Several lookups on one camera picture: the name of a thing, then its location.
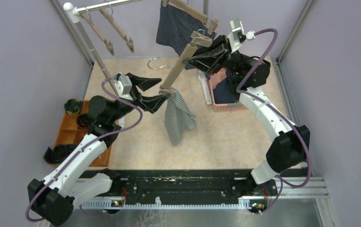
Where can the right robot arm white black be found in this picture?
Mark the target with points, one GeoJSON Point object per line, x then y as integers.
{"type": "Point", "coordinates": [244, 79]}

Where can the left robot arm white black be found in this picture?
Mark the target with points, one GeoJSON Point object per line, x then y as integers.
{"type": "Point", "coordinates": [56, 196]}

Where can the beige clip hanger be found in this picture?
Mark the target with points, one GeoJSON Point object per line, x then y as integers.
{"type": "Point", "coordinates": [107, 43]}

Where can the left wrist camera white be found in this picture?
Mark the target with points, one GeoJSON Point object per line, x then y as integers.
{"type": "Point", "coordinates": [123, 86]}

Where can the beige hanger holding navy underwear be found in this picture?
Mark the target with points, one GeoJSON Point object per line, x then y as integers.
{"type": "Point", "coordinates": [128, 40]}

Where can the navy underwear cream waistband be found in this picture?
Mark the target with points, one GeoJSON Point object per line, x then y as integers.
{"type": "Point", "coordinates": [221, 92]}

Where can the dark patterned cloth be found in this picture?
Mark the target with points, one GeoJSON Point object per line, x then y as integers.
{"type": "Point", "coordinates": [73, 106]}

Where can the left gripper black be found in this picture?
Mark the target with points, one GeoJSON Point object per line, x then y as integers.
{"type": "Point", "coordinates": [149, 102]}

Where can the dark rolled cloth in tray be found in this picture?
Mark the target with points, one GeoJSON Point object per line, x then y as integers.
{"type": "Point", "coordinates": [58, 154]}

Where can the beige hanger holding pinstriped underwear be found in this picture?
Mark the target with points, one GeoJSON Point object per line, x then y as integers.
{"type": "Point", "coordinates": [210, 23]}

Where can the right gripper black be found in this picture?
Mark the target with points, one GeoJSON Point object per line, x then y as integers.
{"type": "Point", "coordinates": [210, 59]}

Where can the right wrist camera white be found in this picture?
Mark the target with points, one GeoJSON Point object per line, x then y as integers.
{"type": "Point", "coordinates": [238, 36]}

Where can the metal clothes rack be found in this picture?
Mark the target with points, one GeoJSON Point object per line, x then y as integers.
{"type": "Point", "coordinates": [74, 15]}

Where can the beige hanger holding grey underwear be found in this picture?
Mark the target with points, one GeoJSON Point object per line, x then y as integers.
{"type": "Point", "coordinates": [198, 39]}

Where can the navy pinstriped underwear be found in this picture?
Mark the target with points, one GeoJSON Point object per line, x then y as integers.
{"type": "Point", "coordinates": [176, 27]}

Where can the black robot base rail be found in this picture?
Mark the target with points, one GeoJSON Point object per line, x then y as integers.
{"type": "Point", "coordinates": [218, 189]}

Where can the black rolled cloth in tray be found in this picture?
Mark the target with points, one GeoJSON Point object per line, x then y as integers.
{"type": "Point", "coordinates": [84, 121]}

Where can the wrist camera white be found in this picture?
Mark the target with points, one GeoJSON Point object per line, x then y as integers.
{"type": "Point", "coordinates": [238, 36]}
{"type": "Point", "coordinates": [123, 86]}

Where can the pink plastic basket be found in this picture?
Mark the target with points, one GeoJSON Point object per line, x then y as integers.
{"type": "Point", "coordinates": [212, 83]}

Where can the grey striped underwear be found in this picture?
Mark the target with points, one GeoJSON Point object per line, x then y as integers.
{"type": "Point", "coordinates": [178, 118]}

